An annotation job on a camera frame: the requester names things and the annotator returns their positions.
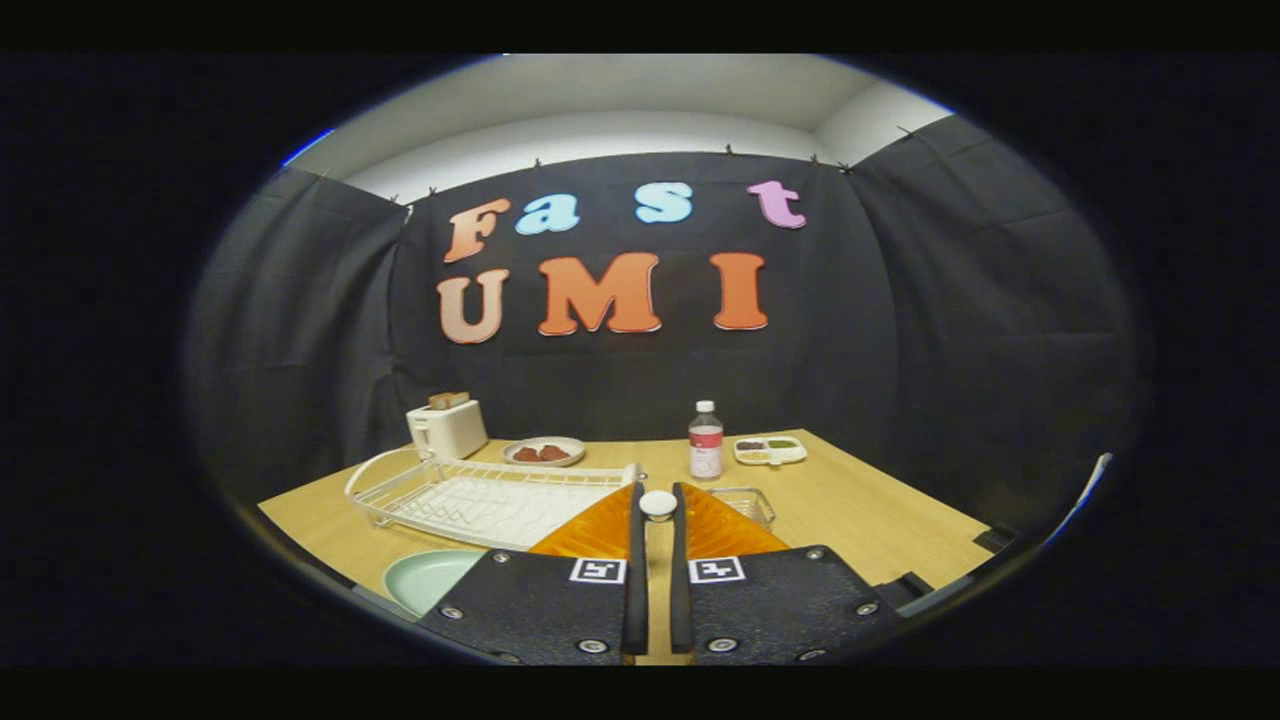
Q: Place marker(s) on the light green plate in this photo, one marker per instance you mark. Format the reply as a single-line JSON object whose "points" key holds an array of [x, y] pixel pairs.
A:
{"points": [[430, 580]]}

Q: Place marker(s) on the small beige plate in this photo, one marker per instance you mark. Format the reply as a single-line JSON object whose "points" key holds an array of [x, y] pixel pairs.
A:
{"points": [[576, 450]]}

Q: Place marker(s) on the black table edge bracket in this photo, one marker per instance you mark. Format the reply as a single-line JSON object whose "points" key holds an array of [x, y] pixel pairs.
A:
{"points": [[905, 587], [993, 540]]}

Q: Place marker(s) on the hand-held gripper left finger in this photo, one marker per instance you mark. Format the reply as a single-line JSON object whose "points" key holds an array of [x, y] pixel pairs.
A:
{"points": [[636, 590]]}

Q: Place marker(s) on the clear bottle red label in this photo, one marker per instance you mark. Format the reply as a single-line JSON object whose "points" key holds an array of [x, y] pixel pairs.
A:
{"points": [[705, 455]]}

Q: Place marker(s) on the white divided snack tray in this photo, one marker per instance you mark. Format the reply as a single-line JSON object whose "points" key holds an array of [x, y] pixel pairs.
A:
{"points": [[792, 456]]}

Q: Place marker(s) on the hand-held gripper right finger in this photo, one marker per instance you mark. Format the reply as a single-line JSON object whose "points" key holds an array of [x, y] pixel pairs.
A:
{"points": [[680, 590]]}

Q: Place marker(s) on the white toaster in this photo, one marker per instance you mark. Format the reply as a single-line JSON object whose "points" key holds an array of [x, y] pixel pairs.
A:
{"points": [[450, 432]]}

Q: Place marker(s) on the black backdrop cloth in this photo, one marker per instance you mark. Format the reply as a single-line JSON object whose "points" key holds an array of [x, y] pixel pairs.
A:
{"points": [[950, 330]]}

